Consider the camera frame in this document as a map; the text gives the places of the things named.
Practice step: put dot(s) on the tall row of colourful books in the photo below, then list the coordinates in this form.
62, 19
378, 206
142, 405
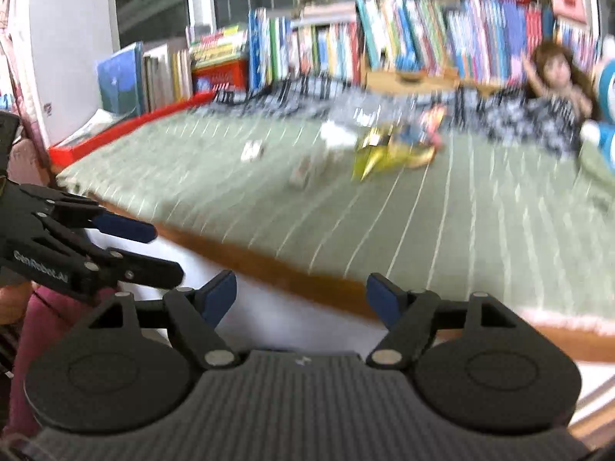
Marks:
456, 33

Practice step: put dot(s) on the wooden drawer organizer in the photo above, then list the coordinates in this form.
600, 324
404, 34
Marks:
413, 79

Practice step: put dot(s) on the red snack wrapper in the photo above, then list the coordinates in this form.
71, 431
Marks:
434, 125

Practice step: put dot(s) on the long-haired doll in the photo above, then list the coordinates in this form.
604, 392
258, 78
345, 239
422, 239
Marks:
557, 77

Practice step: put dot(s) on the small white wrapper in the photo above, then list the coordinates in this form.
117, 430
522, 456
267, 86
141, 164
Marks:
252, 150

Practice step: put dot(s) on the green checked bed sheet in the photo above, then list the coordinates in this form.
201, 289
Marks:
432, 211

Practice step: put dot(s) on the black and white plaid blanket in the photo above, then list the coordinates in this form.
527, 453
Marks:
519, 115

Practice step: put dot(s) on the row of pale books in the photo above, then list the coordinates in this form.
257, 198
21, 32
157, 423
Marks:
166, 77

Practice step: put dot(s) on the blue hardcover book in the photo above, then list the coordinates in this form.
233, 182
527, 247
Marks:
120, 79

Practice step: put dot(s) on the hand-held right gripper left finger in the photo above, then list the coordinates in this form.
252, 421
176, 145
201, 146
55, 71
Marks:
218, 295

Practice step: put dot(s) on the stack of flat books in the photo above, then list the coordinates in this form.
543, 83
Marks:
218, 48

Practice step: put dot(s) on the gold foil snack bag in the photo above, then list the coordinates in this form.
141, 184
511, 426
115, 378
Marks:
384, 158

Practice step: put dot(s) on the red plastic crate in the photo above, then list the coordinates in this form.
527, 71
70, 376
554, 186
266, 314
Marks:
218, 77

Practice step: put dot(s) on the row of thin picture books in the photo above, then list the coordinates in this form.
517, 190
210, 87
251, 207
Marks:
302, 50

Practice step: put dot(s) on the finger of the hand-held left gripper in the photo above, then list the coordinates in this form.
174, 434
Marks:
127, 230
144, 271

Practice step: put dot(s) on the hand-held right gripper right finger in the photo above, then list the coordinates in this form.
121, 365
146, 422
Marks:
384, 297

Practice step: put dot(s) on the blue cat plush toy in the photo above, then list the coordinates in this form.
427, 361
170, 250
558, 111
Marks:
603, 120

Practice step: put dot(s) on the white and blue paper bag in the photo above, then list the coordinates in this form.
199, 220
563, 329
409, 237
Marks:
336, 134

